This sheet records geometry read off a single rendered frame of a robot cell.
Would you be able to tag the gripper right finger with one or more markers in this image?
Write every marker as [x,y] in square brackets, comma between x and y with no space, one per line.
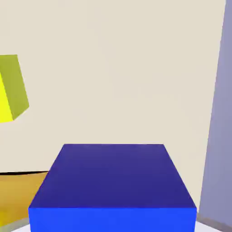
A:
[204,228]

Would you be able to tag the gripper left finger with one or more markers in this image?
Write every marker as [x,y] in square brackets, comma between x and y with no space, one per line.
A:
[22,229]

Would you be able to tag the small blue cube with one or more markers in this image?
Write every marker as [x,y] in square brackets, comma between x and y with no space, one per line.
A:
[112,190]

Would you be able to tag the small yellow cube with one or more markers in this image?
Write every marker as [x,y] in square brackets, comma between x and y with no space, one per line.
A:
[14,87]

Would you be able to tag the large orange box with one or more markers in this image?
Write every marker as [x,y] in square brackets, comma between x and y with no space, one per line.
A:
[16,195]

